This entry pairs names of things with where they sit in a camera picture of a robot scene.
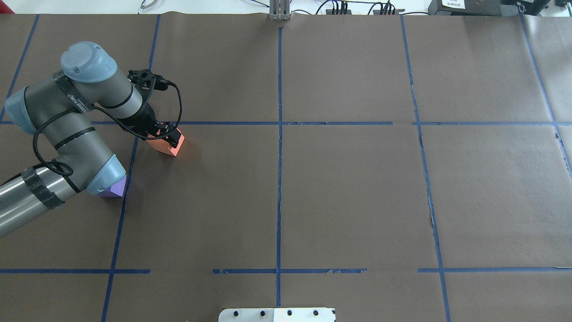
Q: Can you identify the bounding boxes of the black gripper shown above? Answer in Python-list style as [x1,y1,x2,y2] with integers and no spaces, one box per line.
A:
[120,106,182,149]

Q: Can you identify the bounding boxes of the orange foam block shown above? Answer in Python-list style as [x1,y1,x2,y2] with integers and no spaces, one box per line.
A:
[146,134,185,157]

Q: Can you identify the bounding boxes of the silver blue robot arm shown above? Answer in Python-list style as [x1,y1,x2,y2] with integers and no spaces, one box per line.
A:
[1,41,185,237]

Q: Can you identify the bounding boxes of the purple foam block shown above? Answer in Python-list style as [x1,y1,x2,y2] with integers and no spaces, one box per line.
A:
[97,175,128,198]

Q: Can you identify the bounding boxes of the black power strip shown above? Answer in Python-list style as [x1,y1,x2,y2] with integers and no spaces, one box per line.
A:
[315,0,405,16]

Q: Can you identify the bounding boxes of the brown paper table cover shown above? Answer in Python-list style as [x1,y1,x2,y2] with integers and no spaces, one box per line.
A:
[1,13,571,322]

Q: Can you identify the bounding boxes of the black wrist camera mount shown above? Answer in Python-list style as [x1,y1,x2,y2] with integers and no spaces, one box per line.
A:
[127,69,176,92]

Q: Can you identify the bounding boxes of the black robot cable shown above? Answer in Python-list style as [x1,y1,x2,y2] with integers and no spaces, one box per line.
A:
[32,80,183,177]

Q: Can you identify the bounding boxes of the aluminium frame post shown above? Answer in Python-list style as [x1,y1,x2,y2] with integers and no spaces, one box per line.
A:
[269,0,292,21]

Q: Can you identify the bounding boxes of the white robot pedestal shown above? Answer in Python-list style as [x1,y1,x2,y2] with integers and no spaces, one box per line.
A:
[218,307,336,322]

